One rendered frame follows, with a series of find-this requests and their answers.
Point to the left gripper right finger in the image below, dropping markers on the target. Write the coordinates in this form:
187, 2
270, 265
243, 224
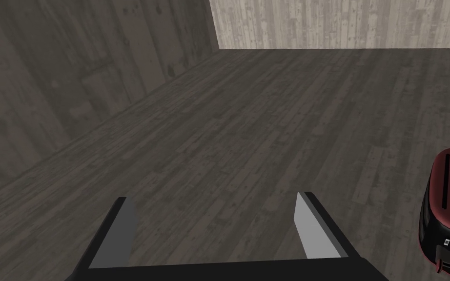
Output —
318, 231

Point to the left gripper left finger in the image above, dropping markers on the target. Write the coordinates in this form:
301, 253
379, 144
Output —
112, 238

